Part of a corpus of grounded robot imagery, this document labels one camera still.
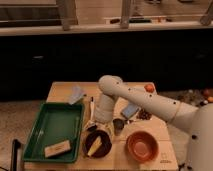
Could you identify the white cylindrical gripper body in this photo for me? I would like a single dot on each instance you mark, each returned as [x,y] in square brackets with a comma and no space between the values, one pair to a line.
[105,108]

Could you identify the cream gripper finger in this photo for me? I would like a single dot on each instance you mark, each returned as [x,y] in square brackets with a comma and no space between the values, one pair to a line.
[110,129]
[90,123]

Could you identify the yellow banana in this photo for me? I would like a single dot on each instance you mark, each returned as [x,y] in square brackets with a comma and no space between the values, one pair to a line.
[96,144]

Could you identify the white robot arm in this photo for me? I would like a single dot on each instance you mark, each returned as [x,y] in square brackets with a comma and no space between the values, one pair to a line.
[196,121]

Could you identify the dark purple bowl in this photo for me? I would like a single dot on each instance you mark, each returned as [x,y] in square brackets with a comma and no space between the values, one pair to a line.
[104,149]

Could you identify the orange bowl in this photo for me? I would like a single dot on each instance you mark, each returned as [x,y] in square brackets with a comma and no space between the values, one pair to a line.
[142,146]

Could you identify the dark metal cup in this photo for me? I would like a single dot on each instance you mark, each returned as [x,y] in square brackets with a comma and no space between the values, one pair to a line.
[118,126]

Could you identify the blue sponge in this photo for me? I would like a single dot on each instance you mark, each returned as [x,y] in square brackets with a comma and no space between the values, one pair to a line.
[130,110]

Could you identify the wooden table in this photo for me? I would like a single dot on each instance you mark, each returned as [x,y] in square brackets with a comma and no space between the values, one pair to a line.
[118,158]

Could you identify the clear plastic bag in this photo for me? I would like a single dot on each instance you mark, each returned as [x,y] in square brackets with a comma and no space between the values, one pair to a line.
[77,94]

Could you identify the brown pine cone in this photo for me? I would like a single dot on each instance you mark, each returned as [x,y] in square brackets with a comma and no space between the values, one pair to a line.
[144,115]

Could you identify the green plastic tray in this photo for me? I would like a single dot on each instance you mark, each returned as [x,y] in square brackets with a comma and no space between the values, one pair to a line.
[55,123]

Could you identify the orange ball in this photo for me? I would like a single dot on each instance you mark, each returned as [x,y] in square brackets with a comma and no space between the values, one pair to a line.
[149,88]

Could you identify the wooden block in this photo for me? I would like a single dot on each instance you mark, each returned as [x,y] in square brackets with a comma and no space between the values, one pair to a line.
[57,148]

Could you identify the black stand pole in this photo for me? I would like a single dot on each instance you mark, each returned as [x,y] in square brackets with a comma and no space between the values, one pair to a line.
[16,145]

